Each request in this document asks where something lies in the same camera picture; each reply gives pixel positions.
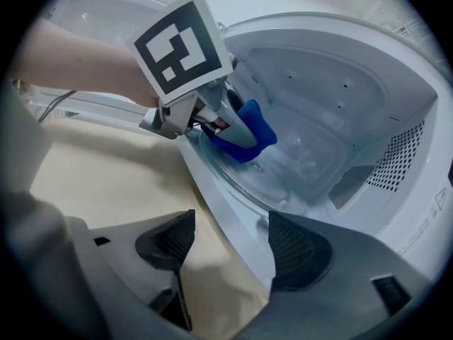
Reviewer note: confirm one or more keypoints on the blue cloth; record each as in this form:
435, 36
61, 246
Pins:
260, 129

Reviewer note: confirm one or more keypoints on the grey waveguide cover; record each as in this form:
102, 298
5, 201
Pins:
350, 186

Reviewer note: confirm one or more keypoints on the glass microwave turntable plate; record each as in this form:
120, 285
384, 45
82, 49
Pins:
255, 186

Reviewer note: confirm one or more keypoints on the white microwave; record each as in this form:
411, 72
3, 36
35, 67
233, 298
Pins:
354, 94

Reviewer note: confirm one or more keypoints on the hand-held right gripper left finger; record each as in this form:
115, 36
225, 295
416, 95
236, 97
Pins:
159, 246

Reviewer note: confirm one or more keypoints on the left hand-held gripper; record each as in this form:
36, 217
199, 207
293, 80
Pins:
177, 59

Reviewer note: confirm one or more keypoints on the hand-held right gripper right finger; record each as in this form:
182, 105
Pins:
301, 253

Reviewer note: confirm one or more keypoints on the person's left forearm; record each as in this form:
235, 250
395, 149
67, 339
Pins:
85, 66

